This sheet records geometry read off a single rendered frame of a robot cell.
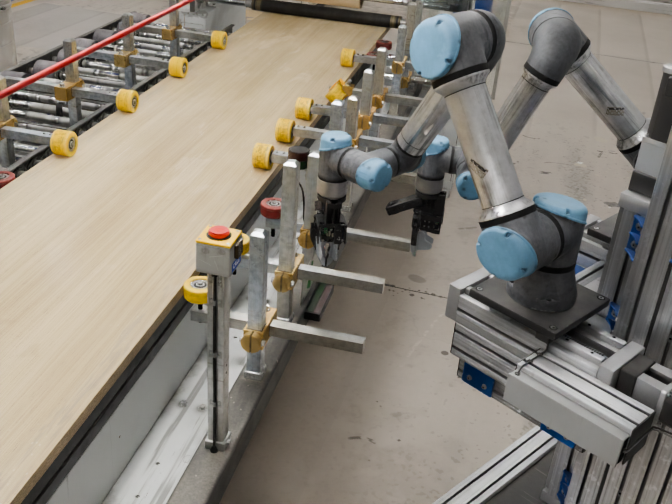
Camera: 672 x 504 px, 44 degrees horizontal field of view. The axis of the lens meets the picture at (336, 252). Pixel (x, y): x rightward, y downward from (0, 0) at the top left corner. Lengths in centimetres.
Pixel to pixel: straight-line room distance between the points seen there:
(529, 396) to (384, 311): 196
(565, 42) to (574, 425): 88
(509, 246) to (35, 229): 129
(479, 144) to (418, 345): 192
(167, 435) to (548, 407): 88
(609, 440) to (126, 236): 131
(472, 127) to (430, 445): 159
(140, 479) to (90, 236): 69
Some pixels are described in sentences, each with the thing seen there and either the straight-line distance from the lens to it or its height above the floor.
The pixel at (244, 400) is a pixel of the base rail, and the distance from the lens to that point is 199.
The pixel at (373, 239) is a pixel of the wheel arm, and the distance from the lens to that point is 239.
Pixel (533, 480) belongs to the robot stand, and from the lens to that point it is 264.
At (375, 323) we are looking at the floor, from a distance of 355.
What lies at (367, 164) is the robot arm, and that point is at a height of 124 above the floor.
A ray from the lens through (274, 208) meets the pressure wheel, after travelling 240.
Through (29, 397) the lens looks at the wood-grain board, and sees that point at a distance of 173.
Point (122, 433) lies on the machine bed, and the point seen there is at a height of 72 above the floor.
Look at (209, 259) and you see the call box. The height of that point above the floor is 118.
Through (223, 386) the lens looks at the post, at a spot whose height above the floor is 88.
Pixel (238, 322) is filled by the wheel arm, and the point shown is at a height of 83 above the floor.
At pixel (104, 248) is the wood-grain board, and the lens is 221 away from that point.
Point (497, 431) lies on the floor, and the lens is 310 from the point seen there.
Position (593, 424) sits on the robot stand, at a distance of 169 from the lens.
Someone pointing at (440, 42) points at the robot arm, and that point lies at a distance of 162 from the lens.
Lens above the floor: 196
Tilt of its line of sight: 29 degrees down
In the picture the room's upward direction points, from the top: 5 degrees clockwise
